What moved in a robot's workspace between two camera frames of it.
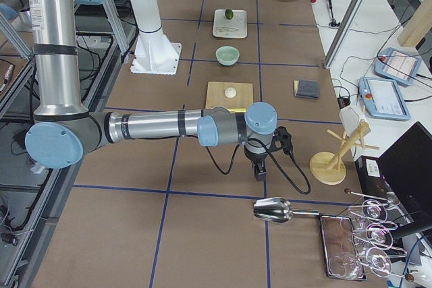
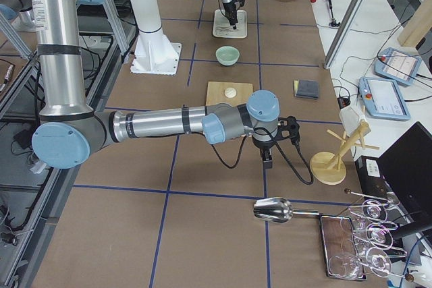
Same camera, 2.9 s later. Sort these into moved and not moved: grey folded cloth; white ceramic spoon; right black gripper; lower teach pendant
Moved: right black gripper
Not moved: white ceramic spoon; lower teach pendant; grey folded cloth
